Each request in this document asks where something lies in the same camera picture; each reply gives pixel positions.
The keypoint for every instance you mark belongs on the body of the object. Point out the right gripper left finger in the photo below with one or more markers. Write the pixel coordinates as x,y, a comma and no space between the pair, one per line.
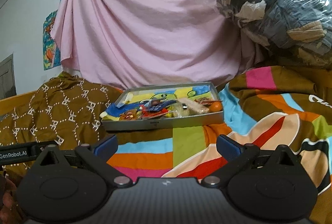
95,157

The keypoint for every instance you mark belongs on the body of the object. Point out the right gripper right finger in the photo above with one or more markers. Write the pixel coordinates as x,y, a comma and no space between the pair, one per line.
238,157

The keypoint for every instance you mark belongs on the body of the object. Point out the blue calcium stick packet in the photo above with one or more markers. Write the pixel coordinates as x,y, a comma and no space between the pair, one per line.
147,105

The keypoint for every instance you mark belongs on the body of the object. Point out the light blue snack packet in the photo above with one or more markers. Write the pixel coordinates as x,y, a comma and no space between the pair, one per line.
113,110

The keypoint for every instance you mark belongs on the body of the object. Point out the gold meat snack packet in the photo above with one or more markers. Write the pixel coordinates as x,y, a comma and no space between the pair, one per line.
130,115

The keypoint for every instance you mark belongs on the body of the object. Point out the red quail egg packet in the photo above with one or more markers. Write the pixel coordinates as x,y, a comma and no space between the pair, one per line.
208,102

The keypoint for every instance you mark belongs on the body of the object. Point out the red orange snack packet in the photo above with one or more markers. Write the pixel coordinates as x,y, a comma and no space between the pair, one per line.
147,114

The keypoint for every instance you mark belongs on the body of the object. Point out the clear pale snack packet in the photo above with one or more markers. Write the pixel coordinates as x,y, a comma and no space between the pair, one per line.
184,107

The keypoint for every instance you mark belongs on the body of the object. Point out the left hand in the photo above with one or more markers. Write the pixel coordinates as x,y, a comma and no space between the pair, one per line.
10,211

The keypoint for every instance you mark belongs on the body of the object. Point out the small orange fruit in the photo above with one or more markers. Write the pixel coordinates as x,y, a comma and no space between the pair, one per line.
215,106

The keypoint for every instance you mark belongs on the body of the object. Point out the colourful cartoon bedspread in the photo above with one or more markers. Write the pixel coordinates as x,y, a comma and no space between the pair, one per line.
267,106

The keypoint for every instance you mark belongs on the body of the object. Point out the grey metal tray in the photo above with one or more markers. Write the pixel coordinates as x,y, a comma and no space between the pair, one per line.
166,123

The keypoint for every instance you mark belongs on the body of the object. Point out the cartoon paper tray liner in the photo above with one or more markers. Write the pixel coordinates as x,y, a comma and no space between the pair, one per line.
191,92

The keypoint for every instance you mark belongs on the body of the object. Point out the pink cloth sheet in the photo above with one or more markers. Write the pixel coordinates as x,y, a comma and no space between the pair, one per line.
130,43

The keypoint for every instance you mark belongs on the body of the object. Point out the plastic wrapped clothes bundle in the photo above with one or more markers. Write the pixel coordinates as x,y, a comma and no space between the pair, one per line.
299,30

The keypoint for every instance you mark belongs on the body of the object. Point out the colourful wall poster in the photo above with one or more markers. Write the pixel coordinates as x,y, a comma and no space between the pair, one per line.
51,53

